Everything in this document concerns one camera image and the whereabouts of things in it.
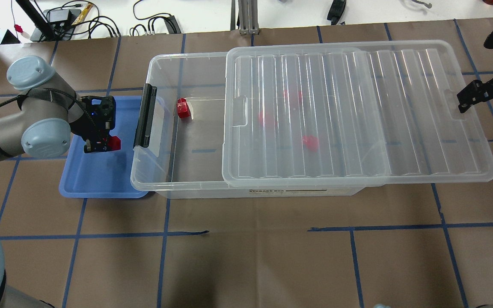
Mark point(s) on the red block in box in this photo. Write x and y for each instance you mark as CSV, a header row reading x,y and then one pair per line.
x,y
311,143
267,120

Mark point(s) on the red block in box centre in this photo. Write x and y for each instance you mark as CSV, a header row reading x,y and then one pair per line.
x,y
267,120

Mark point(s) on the red block near latch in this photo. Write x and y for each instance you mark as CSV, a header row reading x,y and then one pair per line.
x,y
183,109

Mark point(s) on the blue plastic tray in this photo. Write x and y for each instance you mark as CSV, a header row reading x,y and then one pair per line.
x,y
104,174

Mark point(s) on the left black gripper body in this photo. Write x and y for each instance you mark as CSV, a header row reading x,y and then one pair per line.
x,y
87,128

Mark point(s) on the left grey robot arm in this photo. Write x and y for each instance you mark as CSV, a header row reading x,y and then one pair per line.
x,y
50,112

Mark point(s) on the clear ribbed box lid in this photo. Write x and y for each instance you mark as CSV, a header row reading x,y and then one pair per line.
x,y
384,112

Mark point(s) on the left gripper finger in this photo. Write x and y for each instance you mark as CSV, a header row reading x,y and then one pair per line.
x,y
96,145

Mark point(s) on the aluminium extrusion post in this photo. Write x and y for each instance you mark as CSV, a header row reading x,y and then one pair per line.
x,y
244,17

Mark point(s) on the black box latch handle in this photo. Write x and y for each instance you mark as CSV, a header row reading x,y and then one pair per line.
x,y
145,119

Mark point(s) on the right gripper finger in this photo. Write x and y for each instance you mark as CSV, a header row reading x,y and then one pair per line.
x,y
475,92

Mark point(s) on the red block at box edge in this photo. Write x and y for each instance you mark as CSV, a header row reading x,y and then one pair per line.
x,y
293,98

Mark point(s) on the clear plastic storage box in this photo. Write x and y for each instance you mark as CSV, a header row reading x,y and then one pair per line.
x,y
184,158

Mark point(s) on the black power adapter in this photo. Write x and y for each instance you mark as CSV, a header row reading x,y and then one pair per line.
x,y
59,17

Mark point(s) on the red block with cylinder nub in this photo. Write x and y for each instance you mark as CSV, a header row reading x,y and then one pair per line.
x,y
113,143

